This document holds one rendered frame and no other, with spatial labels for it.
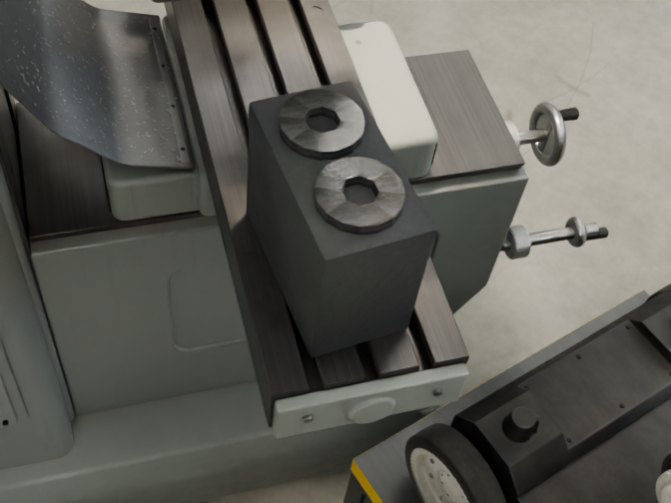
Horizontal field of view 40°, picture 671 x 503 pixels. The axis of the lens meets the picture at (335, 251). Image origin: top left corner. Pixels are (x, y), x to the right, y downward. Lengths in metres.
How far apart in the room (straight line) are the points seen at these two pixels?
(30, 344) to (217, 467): 0.50
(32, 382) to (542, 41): 1.92
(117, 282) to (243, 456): 0.51
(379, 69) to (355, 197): 0.60
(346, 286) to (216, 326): 0.76
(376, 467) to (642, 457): 0.42
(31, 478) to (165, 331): 0.38
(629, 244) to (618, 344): 0.96
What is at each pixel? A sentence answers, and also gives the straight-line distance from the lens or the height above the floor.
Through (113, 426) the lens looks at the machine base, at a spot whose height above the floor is 0.20.
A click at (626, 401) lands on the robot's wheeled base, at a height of 0.59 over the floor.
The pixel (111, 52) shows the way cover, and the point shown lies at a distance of 1.42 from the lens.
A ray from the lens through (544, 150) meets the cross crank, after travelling 1.75.
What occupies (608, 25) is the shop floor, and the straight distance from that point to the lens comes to 3.10.
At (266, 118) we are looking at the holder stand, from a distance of 0.99.
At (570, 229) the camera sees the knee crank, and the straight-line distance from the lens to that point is 1.75.
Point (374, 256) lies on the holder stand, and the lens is 0.90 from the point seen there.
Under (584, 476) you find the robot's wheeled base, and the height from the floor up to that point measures 0.57.
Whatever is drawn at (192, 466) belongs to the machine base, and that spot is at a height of 0.16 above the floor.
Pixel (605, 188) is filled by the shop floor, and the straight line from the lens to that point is 2.60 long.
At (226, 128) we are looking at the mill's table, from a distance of 1.23.
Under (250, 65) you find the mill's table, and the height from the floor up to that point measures 0.94.
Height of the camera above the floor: 1.83
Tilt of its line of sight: 53 degrees down
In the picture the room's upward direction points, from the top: 9 degrees clockwise
